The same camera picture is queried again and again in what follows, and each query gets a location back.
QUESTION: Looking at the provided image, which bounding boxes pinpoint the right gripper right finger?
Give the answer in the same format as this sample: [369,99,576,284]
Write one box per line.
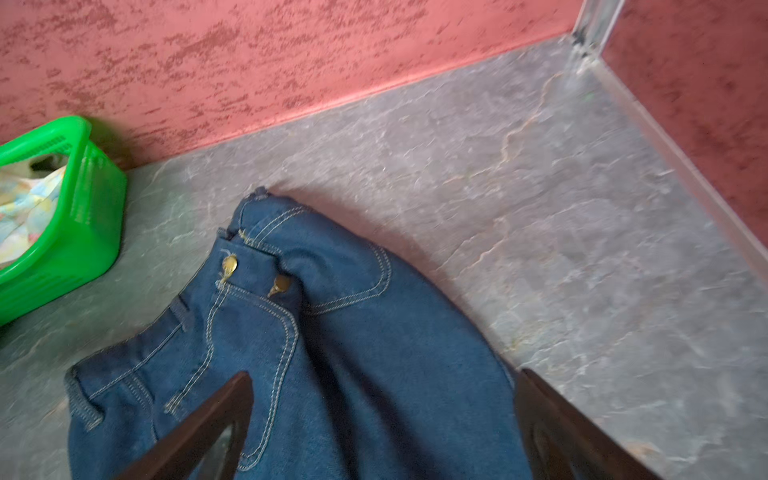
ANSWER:
[514,368,659,480]

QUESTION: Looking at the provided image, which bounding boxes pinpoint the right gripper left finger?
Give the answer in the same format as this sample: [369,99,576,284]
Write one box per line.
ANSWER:
[118,371,254,479]

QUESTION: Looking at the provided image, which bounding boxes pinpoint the pastel patterned skirt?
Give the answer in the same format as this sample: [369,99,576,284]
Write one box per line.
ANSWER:
[1,154,68,269]

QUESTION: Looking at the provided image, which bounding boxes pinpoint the blue denim skirt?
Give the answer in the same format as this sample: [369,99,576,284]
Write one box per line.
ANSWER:
[65,188,531,479]

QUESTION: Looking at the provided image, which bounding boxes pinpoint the right aluminium corner post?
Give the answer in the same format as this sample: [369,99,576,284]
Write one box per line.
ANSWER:
[572,0,625,56]

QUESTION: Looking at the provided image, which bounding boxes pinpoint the green plastic basket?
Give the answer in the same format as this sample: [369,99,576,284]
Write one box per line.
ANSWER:
[1,116,127,325]

